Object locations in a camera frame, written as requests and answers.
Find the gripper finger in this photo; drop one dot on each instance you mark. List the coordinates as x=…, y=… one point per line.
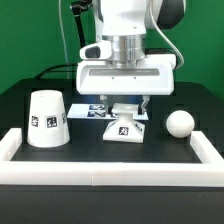
x=103, y=99
x=146, y=100

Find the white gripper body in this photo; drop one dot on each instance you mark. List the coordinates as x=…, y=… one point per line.
x=153, y=75

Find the white lamp base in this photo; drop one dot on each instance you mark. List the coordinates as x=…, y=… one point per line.
x=125, y=128

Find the white lamp bulb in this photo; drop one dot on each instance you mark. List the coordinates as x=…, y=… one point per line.
x=180, y=124

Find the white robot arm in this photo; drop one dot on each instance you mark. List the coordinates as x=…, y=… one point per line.
x=117, y=63

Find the white lamp shade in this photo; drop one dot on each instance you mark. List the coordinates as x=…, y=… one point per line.
x=47, y=125

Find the marker tag sheet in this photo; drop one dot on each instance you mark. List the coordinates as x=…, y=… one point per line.
x=100, y=111

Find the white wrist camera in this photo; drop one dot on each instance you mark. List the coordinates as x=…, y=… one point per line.
x=101, y=50

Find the black camera stand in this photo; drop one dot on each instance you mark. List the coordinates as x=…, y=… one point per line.
x=78, y=7

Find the white U-shaped fence frame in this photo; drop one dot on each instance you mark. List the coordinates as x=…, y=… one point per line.
x=209, y=172

